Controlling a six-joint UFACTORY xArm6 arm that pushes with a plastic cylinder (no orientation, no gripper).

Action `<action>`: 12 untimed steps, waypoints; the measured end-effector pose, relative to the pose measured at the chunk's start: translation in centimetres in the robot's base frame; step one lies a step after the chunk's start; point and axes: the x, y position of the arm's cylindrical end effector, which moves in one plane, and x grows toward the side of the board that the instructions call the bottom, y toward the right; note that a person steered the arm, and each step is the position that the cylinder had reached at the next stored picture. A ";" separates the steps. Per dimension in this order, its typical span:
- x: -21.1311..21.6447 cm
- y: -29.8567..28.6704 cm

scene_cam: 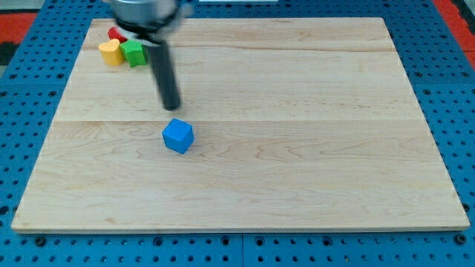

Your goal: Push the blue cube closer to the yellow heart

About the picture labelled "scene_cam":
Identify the blue cube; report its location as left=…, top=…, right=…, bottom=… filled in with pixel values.
left=162, top=118, right=194, bottom=154

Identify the light wooden board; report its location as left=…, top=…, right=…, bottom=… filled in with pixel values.
left=11, top=17, right=470, bottom=234

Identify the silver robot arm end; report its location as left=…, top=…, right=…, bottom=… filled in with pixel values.
left=104, top=0, right=193, bottom=46

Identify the green star block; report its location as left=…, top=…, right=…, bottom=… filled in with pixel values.
left=119, top=40, right=148, bottom=68

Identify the red round block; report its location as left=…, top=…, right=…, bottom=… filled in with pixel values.
left=107, top=26, right=128, bottom=44

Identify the yellow heart block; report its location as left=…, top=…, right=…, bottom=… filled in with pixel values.
left=98, top=39, right=124, bottom=66

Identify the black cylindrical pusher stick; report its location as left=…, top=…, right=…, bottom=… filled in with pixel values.
left=147, top=41, right=181, bottom=111

